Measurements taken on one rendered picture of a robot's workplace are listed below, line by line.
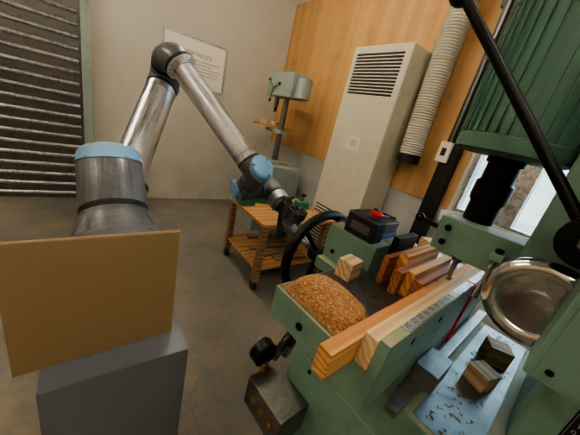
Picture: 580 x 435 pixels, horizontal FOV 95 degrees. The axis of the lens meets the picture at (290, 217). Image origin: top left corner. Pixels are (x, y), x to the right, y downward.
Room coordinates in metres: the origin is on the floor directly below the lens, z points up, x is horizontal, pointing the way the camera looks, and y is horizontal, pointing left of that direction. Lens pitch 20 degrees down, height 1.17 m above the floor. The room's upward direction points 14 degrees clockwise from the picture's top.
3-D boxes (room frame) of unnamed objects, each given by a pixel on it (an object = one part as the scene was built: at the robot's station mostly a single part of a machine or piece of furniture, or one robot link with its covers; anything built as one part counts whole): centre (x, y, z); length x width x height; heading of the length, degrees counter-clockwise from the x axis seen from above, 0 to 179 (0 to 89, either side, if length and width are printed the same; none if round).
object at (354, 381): (0.57, -0.26, 0.87); 0.61 x 0.30 x 0.06; 134
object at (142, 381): (0.56, 0.39, 0.28); 0.30 x 0.30 x 0.55; 39
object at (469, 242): (0.49, -0.36, 1.03); 0.14 x 0.07 x 0.09; 44
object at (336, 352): (0.47, -0.31, 0.92); 0.67 x 0.02 x 0.04; 134
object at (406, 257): (0.58, -0.31, 0.94); 0.18 x 0.02 x 0.07; 134
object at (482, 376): (0.40, -0.42, 0.82); 0.04 x 0.04 x 0.03; 24
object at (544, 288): (0.33, -0.35, 1.02); 0.12 x 0.03 x 0.12; 44
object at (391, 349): (0.47, -0.36, 0.93); 0.60 x 0.02 x 0.06; 134
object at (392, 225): (0.63, -0.19, 0.99); 0.13 x 0.11 x 0.06; 134
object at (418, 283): (0.52, -0.33, 0.92); 0.19 x 0.02 x 0.05; 134
